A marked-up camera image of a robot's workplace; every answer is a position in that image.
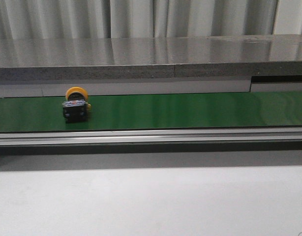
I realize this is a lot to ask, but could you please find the yellow push button switch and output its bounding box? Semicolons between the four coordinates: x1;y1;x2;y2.
62;87;91;123

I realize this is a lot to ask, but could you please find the green conveyor belt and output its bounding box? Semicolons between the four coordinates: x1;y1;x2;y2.
0;91;302;133

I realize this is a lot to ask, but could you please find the white pleated curtain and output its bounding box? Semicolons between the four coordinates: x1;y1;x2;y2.
0;0;302;39

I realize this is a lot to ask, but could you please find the aluminium front conveyor rail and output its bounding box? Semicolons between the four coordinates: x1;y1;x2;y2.
0;126;302;147

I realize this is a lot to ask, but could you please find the grey rear conveyor side rail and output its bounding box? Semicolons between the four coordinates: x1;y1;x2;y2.
0;75;302;98

